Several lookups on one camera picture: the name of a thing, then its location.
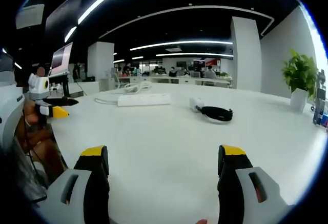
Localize white desk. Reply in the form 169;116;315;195
50;82;328;224

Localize white plant pot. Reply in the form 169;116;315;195
290;88;310;113

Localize dark cloth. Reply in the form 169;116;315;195
4;136;49;206

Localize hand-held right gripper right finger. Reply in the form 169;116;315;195
217;144;295;224

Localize white charger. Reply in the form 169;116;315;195
189;96;205;113

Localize large monitor screen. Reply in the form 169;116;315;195
49;42;74;76

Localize grey ceiling unit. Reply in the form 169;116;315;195
15;3;46;30

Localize dark blue desk items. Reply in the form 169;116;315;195
312;69;328;128

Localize green leafy plant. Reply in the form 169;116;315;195
280;49;319;99

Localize ceiling light strip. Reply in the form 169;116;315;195
129;39;234;52
155;52;235;58
76;0;140;26

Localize white power strip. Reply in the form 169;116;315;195
117;93;172;107

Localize black monitor stand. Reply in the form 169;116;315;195
48;73;71;98

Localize black coiled charger cable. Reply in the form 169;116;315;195
200;106;234;126

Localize white office chair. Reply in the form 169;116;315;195
109;67;121;89

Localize person's left hand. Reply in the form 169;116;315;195
23;100;49;132

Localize row of background desks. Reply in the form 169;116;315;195
129;74;233;88

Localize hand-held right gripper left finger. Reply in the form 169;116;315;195
38;145;111;224

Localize white power strip cable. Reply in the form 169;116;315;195
94;81;152;105

